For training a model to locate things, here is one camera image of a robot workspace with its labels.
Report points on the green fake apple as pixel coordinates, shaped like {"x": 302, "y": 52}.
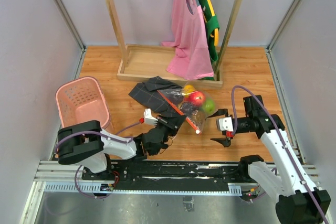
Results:
{"x": 209, "y": 106}

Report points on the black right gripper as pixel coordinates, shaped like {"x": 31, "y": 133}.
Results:
{"x": 224, "y": 141}

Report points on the pink plastic basket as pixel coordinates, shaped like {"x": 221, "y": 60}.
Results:
{"x": 82, "y": 100}

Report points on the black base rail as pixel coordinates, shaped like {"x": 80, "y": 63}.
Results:
{"x": 172, "y": 175}

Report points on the dark grey checked cloth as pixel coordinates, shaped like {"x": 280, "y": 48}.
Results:
{"x": 147, "y": 94}

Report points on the pink t-shirt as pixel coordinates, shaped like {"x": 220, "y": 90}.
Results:
{"x": 191, "y": 60}

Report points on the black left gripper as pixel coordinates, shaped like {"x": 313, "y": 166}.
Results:
{"x": 174, "y": 124}

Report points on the red fake apple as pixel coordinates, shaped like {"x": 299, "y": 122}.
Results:
{"x": 197, "y": 98}

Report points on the wooden clothes rack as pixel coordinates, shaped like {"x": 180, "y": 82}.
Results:
{"x": 141, "y": 62}

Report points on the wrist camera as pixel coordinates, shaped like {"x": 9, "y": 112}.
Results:
{"x": 225, "y": 125}
{"x": 148, "y": 118}

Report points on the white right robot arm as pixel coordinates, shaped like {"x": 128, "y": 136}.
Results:
{"x": 297, "y": 198}

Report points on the clear zip top bag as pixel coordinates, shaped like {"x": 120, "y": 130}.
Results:
{"x": 196, "y": 121}

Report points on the yellow fake lemon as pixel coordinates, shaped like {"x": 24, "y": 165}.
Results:
{"x": 188, "y": 89}

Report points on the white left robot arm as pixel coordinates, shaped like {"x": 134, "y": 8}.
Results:
{"x": 89, "y": 145}

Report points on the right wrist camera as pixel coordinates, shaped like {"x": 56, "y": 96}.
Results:
{"x": 225, "y": 125}

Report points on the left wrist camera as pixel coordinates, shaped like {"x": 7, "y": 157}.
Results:
{"x": 148, "y": 118}

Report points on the dark purple fake eggplant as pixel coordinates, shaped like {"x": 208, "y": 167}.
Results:
{"x": 180, "y": 101}

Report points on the green t-shirt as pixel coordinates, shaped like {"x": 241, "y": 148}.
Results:
{"x": 211, "y": 30}

